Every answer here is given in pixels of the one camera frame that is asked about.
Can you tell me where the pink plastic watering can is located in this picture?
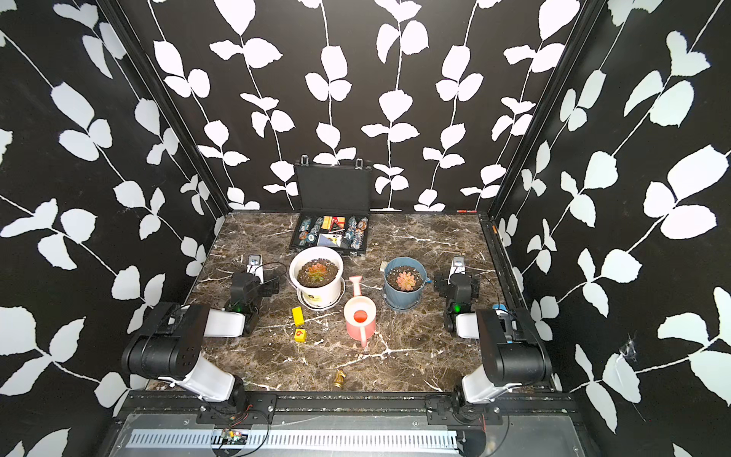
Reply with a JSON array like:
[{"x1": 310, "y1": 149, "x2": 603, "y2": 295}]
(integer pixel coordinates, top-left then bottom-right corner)
[{"x1": 344, "y1": 276, "x2": 377, "y2": 352}]

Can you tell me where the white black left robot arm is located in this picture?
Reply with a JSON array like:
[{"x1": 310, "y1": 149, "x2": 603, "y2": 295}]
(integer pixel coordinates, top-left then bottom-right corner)
[{"x1": 121, "y1": 268, "x2": 280, "y2": 411}]

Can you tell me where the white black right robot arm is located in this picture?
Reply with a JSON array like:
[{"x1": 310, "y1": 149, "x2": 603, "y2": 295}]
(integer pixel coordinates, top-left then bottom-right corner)
[{"x1": 433, "y1": 272, "x2": 553, "y2": 407}]

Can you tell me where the pink succulent plant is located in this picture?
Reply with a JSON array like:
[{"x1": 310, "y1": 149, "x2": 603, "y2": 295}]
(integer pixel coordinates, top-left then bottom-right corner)
[{"x1": 396, "y1": 270, "x2": 418, "y2": 291}]

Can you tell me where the red green succulent plant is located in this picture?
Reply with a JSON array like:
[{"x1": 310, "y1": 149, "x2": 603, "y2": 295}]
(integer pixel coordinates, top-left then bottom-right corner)
[{"x1": 301, "y1": 259, "x2": 338, "y2": 288}]

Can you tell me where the blue plastic plant pot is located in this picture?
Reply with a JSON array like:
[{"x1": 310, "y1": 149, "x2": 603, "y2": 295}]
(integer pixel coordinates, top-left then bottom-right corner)
[{"x1": 384, "y1": 257, "x2": 429, "y2": 312}]

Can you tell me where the yellow block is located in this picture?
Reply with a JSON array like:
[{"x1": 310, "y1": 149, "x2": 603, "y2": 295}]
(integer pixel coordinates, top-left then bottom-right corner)
[{"x1": 291, "y1": 307, "x2": 305, "y2": 327}]

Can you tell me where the yellow numbered die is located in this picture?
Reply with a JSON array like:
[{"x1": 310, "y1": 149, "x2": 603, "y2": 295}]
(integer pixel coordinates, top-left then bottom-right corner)
[{"x1": 294, "y1": 329, "x2": 308, "y2": 343}]

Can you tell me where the white ceramic plant pot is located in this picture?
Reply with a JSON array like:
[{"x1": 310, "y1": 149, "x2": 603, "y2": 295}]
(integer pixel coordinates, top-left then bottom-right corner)
[{"x1": 289, "y1": 247, "x2": 345, "y2": 312}]

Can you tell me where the open black case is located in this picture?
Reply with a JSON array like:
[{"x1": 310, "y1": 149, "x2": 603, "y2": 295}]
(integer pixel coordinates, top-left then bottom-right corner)
[{"x1": 289, "y1": 155, "x2": 371, "y2": 255}]

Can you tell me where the small brass fitting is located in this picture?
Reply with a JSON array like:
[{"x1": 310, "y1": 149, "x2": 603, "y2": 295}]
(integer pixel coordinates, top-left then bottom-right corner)
[{"x1": 333, "y1": 369, "x2": 346, "y2": 390}]

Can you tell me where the small green circuit board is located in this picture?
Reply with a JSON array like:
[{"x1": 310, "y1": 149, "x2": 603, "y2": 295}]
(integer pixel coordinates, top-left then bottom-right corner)
[{"x1": 220, "y1": 430, "x2": 249, "y2": 447}]

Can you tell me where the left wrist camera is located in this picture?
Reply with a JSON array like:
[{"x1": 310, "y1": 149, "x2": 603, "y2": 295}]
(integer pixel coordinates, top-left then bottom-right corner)
[{"x1": 247, "y1": 254, "x2": 264, "y2": 284}]

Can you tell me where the black front mounting rail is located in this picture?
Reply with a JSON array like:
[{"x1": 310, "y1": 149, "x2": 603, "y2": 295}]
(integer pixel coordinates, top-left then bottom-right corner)
[{"x1": 115, "y1": 390, "x2": 583, "y2": 430}]

